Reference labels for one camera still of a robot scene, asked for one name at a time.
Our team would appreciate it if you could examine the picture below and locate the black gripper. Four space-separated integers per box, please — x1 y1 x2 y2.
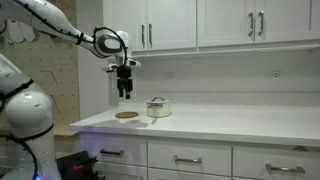
116 64 134 100

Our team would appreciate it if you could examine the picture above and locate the round cork trivet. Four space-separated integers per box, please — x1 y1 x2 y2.
114 111 140 120

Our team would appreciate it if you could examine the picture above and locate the cream saucepan lid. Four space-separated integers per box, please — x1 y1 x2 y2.
146 96 171 106

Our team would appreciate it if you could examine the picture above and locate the cream saucepan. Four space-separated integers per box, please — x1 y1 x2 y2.
145 101 173 119

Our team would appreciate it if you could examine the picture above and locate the white drawer front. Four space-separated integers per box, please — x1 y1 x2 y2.
79 132 148 167
232 145 320 180
94 161 148 180
147 139 233 177

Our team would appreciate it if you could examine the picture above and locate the metal pegboard hook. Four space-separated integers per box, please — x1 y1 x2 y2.
40 69 60 88
49 94 62 114

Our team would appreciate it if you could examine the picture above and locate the wooden shelf board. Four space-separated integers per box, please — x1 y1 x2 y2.
53 126 80 138

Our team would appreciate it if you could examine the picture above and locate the red and black tool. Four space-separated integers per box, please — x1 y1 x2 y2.
73 156 98 172

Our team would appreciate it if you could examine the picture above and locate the black tool case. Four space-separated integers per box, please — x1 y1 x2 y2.
55 150 108 180

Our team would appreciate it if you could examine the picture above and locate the white wall outlet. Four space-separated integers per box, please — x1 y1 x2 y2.
164 71 176 81
268 70 282 80

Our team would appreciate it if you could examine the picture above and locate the silver drawer handle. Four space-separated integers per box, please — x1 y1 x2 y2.
173 154 203 165
99 148 125 157
265 163 306 175

